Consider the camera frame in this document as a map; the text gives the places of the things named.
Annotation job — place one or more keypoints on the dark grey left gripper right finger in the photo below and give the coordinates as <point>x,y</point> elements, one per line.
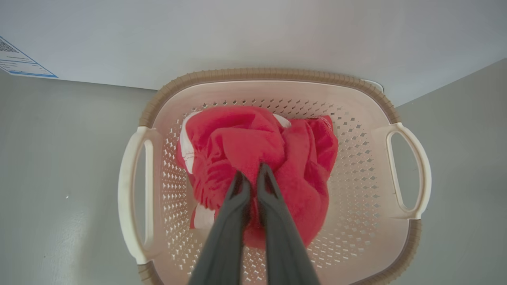
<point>285,245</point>

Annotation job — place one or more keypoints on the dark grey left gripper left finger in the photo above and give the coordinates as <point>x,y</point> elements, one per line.
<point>225,237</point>

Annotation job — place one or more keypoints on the red cloth garment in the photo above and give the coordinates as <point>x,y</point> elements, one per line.
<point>245,138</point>

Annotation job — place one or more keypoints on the cream perforated laundry basket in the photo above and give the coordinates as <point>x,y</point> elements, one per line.
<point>356,178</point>

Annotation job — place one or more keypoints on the white front-load washing machine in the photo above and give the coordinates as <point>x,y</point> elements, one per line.
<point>237,31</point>

